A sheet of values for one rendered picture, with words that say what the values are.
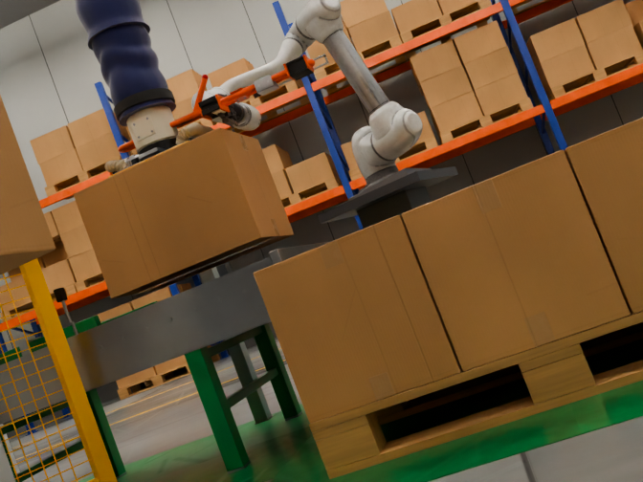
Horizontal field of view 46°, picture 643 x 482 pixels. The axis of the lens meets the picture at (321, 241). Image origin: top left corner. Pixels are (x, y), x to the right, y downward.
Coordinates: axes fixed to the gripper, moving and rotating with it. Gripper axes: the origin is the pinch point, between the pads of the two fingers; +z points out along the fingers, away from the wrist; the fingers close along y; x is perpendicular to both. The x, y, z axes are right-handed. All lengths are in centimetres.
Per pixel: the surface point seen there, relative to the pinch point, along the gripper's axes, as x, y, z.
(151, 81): 17.6, -16.4, 6.6
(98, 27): 28, -42, 11
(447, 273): -64, 83, 81
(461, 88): -89, -96, -723
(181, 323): 26, 70, 36
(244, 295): 2, 69, 36
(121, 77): 26.5, -21.2, 10.6
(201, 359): 24, 83, 36
